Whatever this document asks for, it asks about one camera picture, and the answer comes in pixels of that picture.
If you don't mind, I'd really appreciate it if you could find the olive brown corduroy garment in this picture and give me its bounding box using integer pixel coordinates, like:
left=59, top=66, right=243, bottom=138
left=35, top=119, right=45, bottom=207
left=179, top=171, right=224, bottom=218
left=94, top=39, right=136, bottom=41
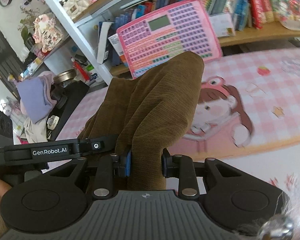
left=79, top=51, right=204, bottom=191

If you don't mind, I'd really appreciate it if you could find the cream white garment pile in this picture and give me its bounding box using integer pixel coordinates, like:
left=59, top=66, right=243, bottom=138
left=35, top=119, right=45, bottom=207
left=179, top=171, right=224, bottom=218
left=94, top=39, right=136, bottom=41
left=24, top=116, right=48, bottom=144

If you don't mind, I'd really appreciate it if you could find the folded lavender cloth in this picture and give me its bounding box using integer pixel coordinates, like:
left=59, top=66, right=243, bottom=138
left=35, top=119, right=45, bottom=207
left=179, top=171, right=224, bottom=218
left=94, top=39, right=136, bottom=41
left=17, top=74, right=57, bottom=123

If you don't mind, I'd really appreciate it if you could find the black side table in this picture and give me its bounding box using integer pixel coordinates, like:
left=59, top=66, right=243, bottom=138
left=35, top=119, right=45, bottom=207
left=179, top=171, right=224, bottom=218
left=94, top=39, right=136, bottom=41
left=47, top=81, right=89, bottom=141

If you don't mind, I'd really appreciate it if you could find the pink checkered table mat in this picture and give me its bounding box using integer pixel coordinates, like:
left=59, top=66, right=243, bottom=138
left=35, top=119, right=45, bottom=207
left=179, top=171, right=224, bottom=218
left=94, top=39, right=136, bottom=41
left=39, top=47, right=300, bottom=205

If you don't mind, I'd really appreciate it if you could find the wooden bookshelf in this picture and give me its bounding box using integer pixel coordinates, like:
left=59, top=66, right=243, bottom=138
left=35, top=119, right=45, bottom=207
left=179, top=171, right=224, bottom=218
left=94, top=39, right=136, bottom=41
left=72, top=0, right=300, bottom=77

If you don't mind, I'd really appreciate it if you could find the metal bowl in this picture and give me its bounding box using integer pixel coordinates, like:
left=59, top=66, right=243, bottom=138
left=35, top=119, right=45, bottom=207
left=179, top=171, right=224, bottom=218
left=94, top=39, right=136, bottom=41
left=53, top=69, right=76, bottom=85

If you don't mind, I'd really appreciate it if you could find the pink keyboard learning toy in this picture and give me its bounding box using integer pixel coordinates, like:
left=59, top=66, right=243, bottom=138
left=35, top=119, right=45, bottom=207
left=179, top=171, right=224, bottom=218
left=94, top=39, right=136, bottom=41
left=116, top=0, right=223, bottom=79

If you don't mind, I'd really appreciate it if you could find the pink flower bouquet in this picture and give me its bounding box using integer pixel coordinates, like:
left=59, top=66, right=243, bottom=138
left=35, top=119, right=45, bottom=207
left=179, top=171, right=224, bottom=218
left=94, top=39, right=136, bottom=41
left=32, top=14, right=63, bottom=53

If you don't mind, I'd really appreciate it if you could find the white quilted pearl handbag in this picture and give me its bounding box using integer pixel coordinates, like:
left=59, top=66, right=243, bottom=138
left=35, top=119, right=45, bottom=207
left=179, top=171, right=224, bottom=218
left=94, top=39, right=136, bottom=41
left=61, top=0, right=91, bottom=20

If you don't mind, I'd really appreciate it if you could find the stack of books on shelf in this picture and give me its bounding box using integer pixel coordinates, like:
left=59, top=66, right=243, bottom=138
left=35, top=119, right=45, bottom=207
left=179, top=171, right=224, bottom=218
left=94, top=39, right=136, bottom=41
left=97, top=0, right=300, bottom=66

